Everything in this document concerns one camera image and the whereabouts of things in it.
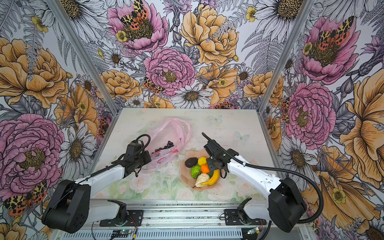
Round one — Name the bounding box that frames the yellow fake lemon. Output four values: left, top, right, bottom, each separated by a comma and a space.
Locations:
198, 157, 207, 166

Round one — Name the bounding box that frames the orange fake orange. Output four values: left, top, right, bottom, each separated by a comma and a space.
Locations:
201, 164, 210, 174

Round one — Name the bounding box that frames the yellow fake banana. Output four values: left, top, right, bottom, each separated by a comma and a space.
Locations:
201, 170, 220, 186

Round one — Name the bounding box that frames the pale fake garlic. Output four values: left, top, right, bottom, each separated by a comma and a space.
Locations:
194, 173, 210, 188

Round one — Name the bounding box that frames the dark fake grape bunch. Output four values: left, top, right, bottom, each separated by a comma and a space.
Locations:
155, 141, 174, 153

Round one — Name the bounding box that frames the pink printed plastic bag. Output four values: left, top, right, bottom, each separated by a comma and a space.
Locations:
142, 118, 192, 174

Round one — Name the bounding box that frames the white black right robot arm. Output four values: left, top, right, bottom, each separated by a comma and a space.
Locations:
204, 139, 307, 233

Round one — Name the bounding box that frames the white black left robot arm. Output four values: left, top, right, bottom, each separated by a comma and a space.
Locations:
42, 139, 151, 234

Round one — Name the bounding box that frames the black brown fake fruit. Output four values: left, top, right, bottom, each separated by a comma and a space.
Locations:
185, 157, 198, 168

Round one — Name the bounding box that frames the pink round plate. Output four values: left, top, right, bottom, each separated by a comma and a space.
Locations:
179, 150, 221, 192

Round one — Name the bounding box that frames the green circuit board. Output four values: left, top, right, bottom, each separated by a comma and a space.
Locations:
111, 229, 136, 239

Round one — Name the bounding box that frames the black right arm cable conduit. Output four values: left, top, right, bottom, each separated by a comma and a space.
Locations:
201, 132, 325, 240

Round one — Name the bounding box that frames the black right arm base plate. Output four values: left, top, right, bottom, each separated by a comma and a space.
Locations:
220, 209, 267, 226

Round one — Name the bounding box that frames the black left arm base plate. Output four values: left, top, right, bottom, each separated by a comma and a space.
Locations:
100, 210, 144, 227

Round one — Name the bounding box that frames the aluminium front rail frame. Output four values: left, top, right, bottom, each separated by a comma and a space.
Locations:
49, 191, 316, 240

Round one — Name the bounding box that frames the aluminium left corner post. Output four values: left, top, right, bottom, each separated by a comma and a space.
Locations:
47, 1, 119, 116

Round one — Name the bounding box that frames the aluminium corner post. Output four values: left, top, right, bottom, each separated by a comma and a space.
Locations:
47, 1, 119, 116
258, 0, 316, 115

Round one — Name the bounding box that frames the aluminium right corner post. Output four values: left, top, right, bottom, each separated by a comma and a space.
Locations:
258, 0, 316, 115

